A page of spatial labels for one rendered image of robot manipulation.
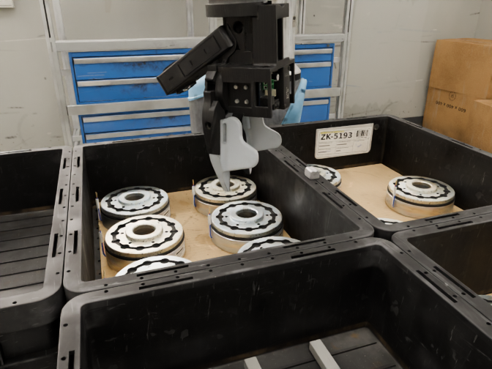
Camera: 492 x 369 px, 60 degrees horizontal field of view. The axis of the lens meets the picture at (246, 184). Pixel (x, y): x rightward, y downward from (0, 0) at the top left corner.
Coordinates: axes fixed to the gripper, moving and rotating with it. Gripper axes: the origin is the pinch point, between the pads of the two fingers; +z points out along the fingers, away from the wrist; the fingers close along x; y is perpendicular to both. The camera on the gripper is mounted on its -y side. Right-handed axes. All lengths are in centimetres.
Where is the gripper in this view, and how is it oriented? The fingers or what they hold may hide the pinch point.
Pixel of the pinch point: (232, 172)
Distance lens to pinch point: 54.8
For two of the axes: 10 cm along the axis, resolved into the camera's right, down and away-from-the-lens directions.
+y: 8.9, 1.5, -4.3
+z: 0.5, 9.1, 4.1
